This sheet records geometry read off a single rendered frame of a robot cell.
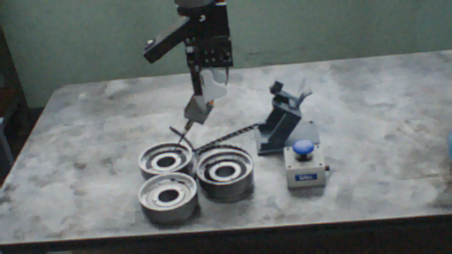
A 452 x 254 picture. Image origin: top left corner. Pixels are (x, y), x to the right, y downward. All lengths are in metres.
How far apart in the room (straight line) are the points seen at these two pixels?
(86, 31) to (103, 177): 1.66
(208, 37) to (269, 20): 1.67
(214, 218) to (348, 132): 0.36
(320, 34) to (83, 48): 1.08
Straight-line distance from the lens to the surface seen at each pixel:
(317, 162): 1.12
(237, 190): 1.11
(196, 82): 1.08
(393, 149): 1.23
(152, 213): 1.08
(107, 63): 2.90
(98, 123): 1.43
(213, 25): 1.07
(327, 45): 2.81
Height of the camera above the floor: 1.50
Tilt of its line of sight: 32 degrees down
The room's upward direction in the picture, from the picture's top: 8 degrees counter-clockwise
